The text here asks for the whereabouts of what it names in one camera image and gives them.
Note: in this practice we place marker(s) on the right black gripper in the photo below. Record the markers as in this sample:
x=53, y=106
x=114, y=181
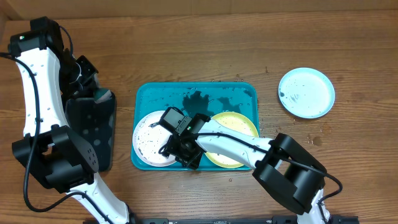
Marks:
x=174, y=148

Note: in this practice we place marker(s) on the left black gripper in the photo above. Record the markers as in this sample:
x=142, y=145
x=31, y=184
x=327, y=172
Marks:
x=87, y=86

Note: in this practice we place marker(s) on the green grey sponge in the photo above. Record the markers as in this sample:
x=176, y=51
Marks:
x=102, y=95

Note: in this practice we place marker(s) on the pink white plate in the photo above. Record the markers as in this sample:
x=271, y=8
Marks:
x=147, y=139

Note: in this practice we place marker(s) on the light blue plate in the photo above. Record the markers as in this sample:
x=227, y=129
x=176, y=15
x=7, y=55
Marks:
x=306, y=93

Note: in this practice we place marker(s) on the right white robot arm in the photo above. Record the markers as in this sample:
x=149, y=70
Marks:
x=288, y=173

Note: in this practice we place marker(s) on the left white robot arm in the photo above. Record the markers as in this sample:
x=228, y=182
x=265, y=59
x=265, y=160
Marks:
x=51, y=152

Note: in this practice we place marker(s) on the black water tray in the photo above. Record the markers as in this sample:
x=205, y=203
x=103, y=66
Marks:
x=96, y=124

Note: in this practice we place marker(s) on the teal plastic tray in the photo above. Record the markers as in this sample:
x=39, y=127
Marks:
x=209, y=98

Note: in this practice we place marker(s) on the yellow plate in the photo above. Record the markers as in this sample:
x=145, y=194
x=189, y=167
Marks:
x=236, y=122

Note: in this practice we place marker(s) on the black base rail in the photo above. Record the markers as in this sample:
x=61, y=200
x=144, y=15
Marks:
x=336, y=219

